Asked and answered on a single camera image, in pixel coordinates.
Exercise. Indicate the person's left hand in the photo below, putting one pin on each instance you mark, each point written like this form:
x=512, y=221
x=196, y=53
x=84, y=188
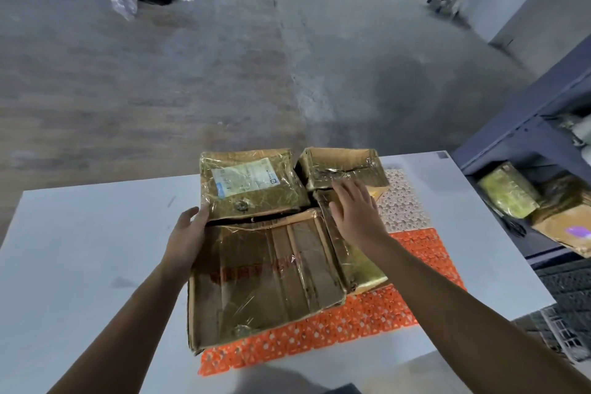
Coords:
x=184, y=246

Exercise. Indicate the person's right hand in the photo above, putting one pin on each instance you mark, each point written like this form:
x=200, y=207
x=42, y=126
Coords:
x=358, y=218

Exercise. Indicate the green taped parcel tall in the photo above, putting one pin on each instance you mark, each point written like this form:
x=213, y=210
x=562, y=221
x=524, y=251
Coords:
x=360, y=269

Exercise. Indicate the taped brown parcel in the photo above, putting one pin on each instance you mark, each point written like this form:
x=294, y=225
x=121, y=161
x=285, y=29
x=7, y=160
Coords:
x=346, y=167

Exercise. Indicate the taped parcel with white label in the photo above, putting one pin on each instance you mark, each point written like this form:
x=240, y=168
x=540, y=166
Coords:
x=258, y=200

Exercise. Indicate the large taped carton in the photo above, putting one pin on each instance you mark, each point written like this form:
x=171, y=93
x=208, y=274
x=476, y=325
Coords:
x=268, y=278

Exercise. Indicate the yellow parcel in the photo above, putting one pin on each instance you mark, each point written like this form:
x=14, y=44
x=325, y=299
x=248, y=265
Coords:
x=510, y=190

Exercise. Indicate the brown parcel with purple label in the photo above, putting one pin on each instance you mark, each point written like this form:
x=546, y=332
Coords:
x=563, y=227

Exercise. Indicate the person's right forearm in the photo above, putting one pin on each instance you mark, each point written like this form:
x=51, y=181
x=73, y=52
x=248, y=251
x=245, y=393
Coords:
x=471, y=324

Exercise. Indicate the person's left forearm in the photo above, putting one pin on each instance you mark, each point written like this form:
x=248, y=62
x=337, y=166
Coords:
x=124, y=338

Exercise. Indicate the white perforated plastic mat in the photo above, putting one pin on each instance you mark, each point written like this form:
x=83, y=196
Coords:
x=406, y=204

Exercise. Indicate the white table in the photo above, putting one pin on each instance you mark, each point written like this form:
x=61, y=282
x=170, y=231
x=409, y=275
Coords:
x=92, y=232

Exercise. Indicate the orange perforated plastic mat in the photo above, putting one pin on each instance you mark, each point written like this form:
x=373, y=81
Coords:
x=369, y=315

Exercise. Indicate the grey square table sticker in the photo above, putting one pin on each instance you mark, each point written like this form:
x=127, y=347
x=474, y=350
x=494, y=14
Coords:
x=442, y=155

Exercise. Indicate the dark blue metal shelf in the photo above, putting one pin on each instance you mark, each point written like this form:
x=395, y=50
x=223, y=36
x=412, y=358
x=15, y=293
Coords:
x=517, y=130

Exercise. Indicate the grey plastic lattice crate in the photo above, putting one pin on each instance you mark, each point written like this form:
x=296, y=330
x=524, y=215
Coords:
x=563, y=315

